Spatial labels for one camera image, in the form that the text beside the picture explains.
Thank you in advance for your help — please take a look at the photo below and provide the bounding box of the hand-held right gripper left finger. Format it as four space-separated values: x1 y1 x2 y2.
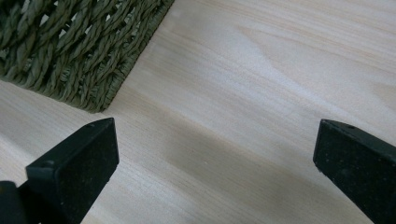
18 117 120 224

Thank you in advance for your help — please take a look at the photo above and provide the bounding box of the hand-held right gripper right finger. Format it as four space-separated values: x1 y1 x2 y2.
312 119 396 224

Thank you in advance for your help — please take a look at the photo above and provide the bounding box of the green woven basket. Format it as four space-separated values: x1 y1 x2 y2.
0 0 176 114

